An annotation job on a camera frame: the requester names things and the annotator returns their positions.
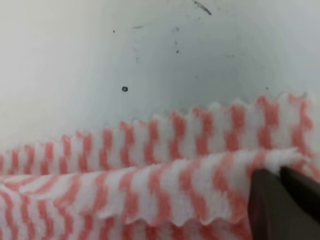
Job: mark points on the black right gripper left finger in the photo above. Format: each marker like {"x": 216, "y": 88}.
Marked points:
{"x": 273, "y": 213}

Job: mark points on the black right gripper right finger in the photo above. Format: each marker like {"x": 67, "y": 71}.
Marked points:
{"x": 304, "y": 190}

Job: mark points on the pink white striped towel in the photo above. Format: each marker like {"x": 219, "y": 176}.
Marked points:
{"x": 180, "y": 177}

